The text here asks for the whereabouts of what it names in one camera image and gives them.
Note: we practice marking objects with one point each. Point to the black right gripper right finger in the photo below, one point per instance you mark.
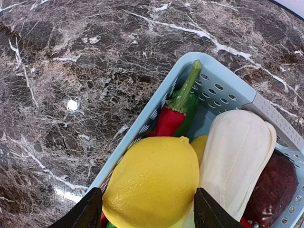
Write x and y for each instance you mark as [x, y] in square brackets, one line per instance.
[209, 214]

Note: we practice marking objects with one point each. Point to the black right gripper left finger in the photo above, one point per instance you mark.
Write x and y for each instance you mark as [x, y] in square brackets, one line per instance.
[85, 214]

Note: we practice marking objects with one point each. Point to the yellow lemon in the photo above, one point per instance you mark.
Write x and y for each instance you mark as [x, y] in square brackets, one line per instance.
[153, 186]

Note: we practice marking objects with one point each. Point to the green leafy vegetable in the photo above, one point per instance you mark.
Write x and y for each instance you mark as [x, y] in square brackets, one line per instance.
[239, 146]

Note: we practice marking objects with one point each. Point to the yellow vegetable in basket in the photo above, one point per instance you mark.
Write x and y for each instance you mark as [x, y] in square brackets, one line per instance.
[199, 144]

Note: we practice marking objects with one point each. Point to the dark purple vegetable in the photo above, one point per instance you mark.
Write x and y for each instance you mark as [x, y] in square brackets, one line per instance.
[273, 191]

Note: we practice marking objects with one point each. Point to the red chili pepper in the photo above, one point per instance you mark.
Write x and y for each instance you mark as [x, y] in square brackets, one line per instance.
[173, 114]

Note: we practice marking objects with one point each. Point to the green cucumber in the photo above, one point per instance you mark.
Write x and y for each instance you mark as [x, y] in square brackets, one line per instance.
[193, 104]

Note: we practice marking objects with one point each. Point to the light blue plastic basket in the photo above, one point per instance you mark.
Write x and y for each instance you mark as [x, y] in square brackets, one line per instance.
[218, 90]

